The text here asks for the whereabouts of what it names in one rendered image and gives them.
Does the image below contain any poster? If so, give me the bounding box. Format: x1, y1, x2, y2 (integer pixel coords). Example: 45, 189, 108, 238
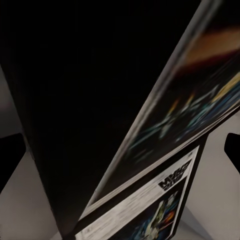
0, 0, 240, 238

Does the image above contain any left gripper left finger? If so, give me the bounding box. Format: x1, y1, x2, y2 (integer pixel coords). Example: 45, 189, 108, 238
0, 133, 26, 193

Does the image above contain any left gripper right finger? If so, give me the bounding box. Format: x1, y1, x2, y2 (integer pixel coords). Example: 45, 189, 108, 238
224, 133, 240, 173

